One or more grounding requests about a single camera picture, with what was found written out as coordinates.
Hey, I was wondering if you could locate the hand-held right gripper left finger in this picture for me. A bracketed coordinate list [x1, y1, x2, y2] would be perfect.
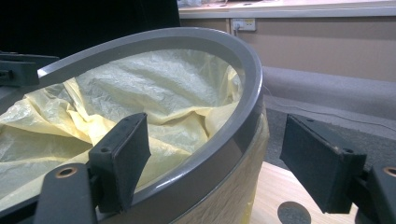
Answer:
[88, 112, 152, 214]

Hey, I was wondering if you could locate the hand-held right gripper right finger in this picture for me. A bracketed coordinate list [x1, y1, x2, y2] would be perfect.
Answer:
[279, 114, 368, 215]

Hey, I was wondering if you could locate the yellow plastic bag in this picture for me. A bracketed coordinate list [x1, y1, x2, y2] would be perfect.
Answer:
[0, 49, 271, 224]

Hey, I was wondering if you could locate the grey bin rim ring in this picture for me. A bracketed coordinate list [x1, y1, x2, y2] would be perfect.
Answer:
[0, 26, 265, 224]

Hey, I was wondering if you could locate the black curtain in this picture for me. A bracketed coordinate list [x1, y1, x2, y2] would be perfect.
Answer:
[0, 0, 181, 60]

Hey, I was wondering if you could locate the beige wooden desk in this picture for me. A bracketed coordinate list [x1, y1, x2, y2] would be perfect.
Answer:
[178, 0, 396, 19]

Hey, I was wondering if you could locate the thin white floor wire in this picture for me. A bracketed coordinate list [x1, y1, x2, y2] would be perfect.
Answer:
[263, 88, 396, 133]

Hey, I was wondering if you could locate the white wall socket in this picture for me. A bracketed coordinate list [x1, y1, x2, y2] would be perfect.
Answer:
[231, 18, 257, 33]

